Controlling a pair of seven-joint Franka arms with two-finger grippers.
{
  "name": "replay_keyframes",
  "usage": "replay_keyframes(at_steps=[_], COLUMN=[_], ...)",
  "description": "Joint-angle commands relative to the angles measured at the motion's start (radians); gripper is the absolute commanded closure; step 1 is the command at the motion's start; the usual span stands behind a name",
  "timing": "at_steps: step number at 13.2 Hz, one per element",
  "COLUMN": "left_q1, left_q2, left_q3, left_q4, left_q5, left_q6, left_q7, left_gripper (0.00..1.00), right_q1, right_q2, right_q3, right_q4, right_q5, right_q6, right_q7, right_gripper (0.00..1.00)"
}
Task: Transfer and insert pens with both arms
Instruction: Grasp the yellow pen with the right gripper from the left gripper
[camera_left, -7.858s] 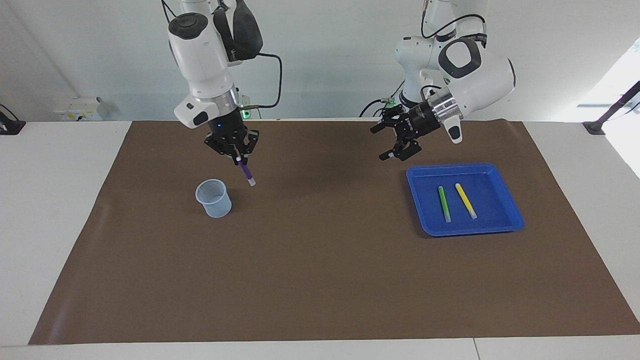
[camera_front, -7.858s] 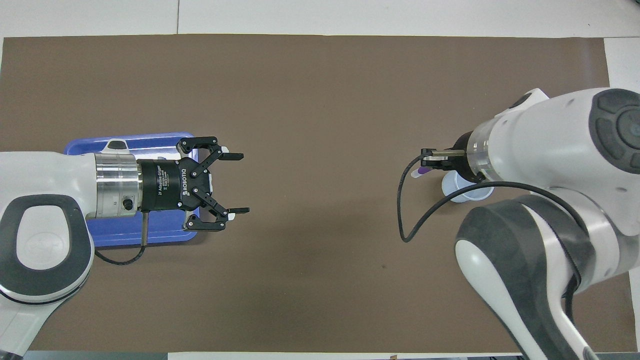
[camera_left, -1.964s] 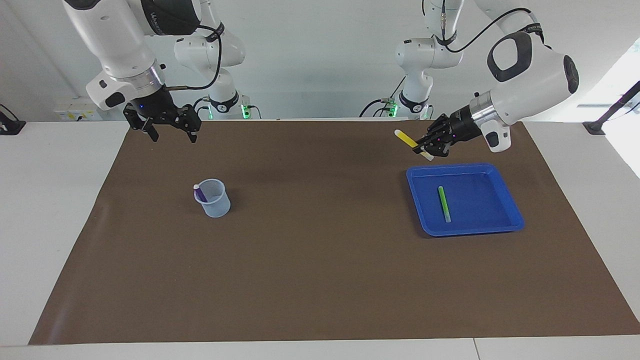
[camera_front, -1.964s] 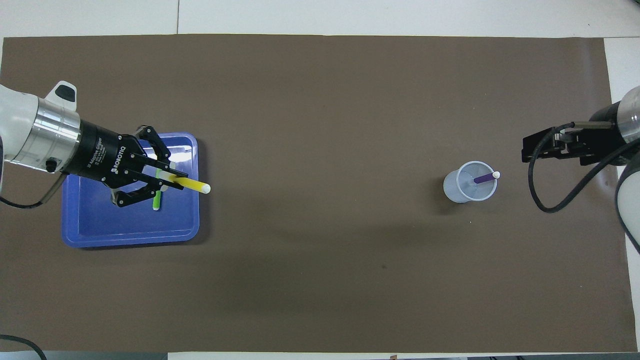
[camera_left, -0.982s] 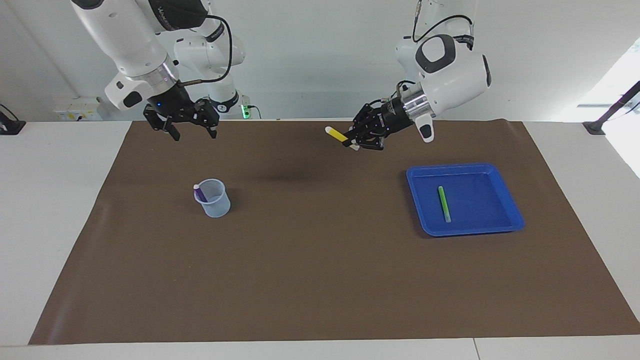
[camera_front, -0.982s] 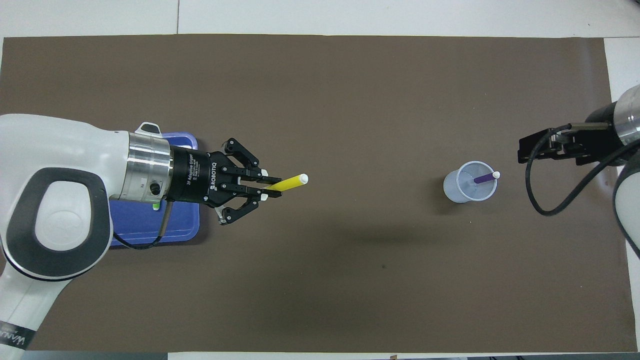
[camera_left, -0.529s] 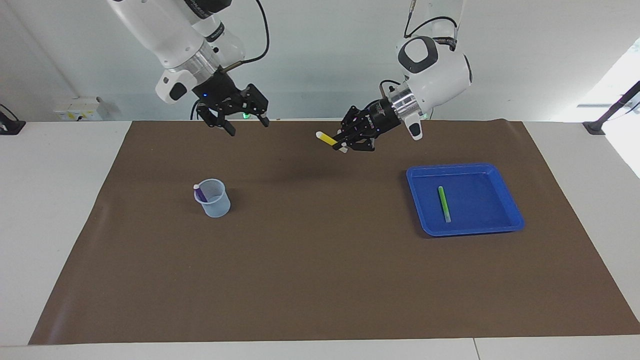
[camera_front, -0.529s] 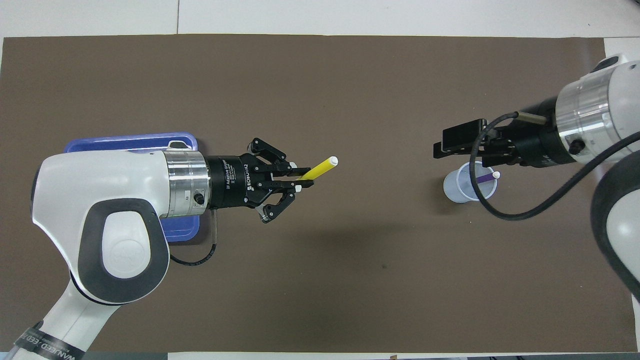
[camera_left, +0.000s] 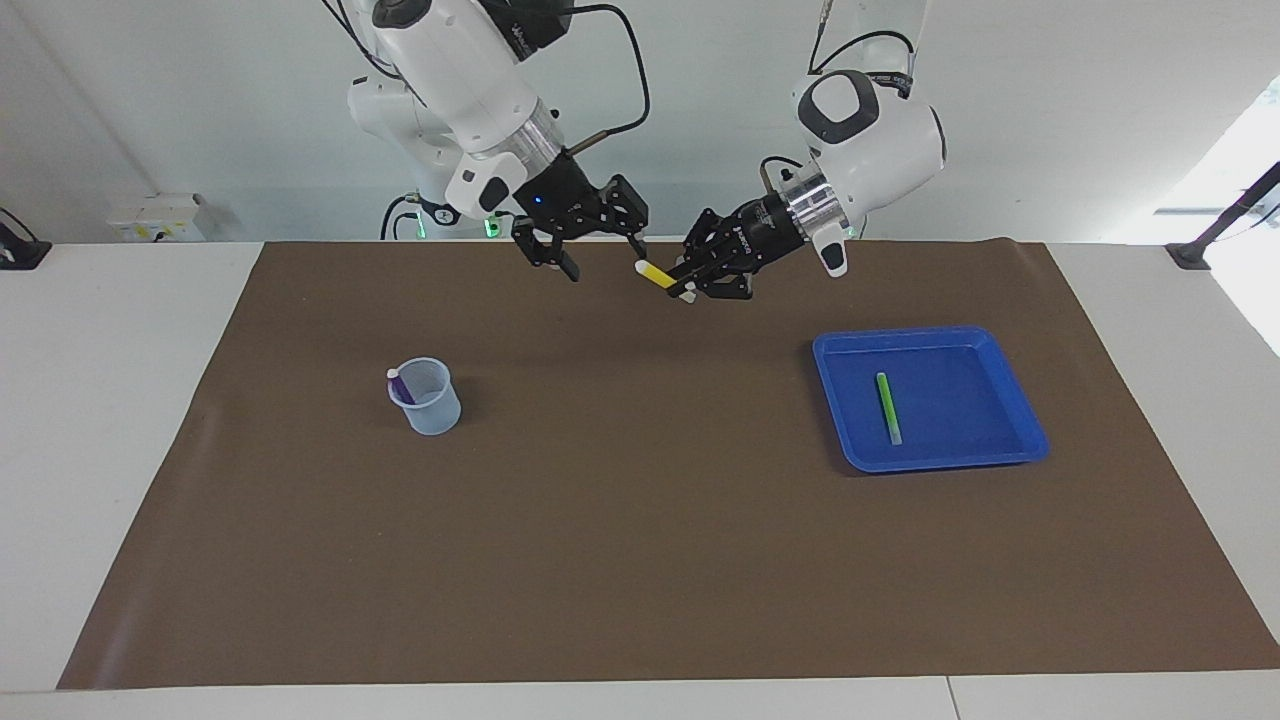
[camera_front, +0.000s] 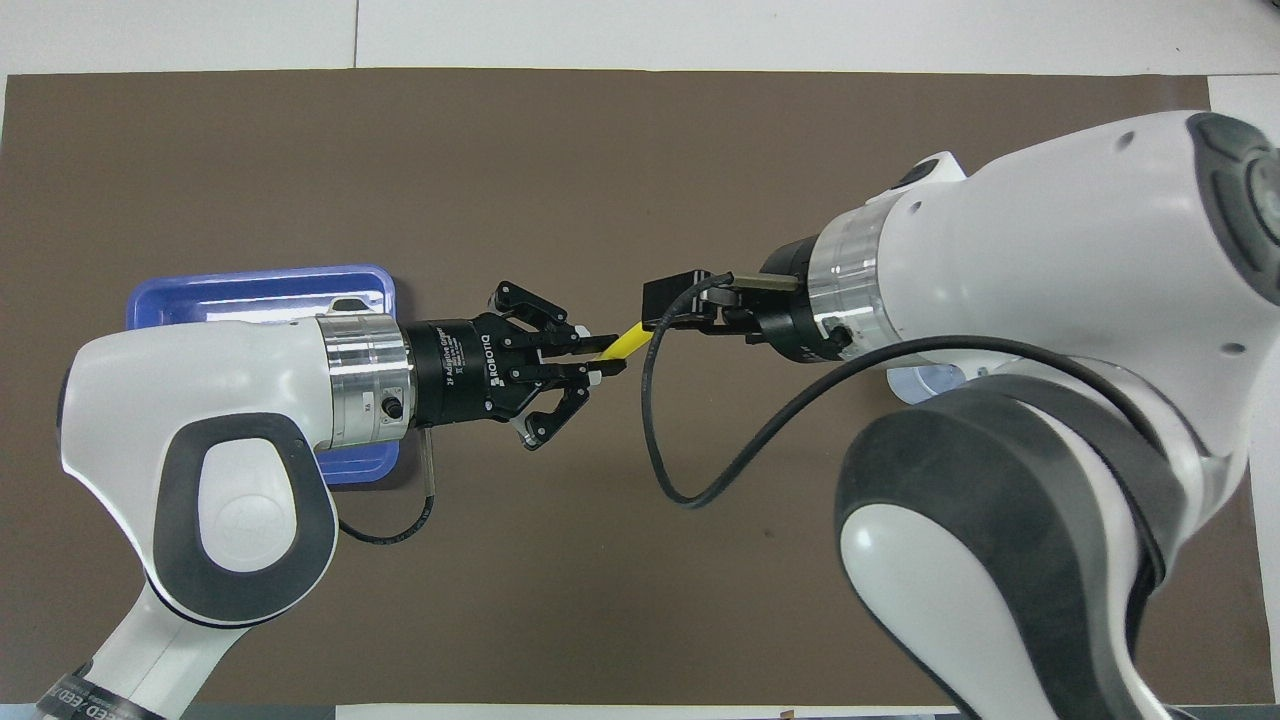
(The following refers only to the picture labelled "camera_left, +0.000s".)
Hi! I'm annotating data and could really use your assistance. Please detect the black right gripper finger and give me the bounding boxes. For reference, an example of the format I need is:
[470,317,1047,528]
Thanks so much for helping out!
[600,175,651,263]
[512,215,581,283]

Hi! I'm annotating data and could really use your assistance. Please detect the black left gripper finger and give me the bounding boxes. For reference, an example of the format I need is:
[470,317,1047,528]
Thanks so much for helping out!
[690,262,756,302]
[680,208,749,276]

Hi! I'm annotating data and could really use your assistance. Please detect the yellow marker pen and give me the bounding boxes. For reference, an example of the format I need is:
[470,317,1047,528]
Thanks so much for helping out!
[635,260,698,304]

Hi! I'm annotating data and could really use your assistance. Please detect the green marker pen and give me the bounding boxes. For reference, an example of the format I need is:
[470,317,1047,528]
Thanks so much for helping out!
[876,372,903,446]

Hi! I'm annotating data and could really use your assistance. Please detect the blue plastic tray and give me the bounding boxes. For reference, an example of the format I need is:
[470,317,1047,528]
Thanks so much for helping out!
[812,326,1051,474]

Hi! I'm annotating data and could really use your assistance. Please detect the translucent plastic cup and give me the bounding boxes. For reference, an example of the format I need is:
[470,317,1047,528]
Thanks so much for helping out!
[387,357,463,436]

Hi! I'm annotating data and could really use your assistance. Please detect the brown table mat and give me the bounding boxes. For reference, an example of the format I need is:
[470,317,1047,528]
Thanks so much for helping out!
[57,238,1280,691]

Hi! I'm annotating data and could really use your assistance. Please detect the black stand with base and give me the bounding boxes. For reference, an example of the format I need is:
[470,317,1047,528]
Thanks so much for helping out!
[1165,160,1280,271]

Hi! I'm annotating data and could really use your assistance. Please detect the black table clamp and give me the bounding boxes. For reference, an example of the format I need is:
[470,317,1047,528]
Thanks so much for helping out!
[0,208,53,271]

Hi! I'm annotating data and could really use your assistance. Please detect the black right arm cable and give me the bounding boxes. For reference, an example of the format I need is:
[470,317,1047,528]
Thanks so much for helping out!
[565,3,651,156]

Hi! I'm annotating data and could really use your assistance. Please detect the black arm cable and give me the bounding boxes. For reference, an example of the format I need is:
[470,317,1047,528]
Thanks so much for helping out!
[565,3,651,156]
[808,0,916,83]

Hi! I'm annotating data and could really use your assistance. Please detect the black right base cables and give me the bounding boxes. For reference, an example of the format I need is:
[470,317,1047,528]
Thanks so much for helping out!
[380,193,419,241]

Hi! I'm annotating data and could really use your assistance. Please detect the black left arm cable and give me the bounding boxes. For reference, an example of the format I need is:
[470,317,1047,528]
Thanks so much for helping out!
[808,0,916,83]

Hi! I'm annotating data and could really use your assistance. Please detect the white wall socket box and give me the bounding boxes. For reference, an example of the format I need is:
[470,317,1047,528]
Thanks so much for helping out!
[108,195,206,243]

